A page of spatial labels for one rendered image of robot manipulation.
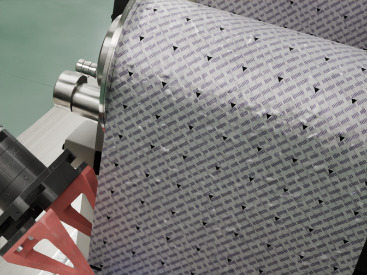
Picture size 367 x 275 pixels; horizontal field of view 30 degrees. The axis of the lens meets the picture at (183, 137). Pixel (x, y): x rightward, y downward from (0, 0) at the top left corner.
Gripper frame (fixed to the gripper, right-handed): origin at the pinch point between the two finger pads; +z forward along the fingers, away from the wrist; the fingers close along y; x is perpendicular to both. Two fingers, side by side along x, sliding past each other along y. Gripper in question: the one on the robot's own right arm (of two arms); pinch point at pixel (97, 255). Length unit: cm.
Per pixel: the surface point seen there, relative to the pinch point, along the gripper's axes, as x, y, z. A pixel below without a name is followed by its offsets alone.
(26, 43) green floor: -164, -254, -67
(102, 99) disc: 13.5, 0.4, -9.6
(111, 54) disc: 16.8, -0.2, -11.5
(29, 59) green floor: -159, -237, -58
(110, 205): 5.0, -0.7, -2.6
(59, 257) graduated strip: -20.6, -16.7, -0.3
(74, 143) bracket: 1.6, -8.1, -9.0
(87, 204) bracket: -3.9, -8.8, -3.5
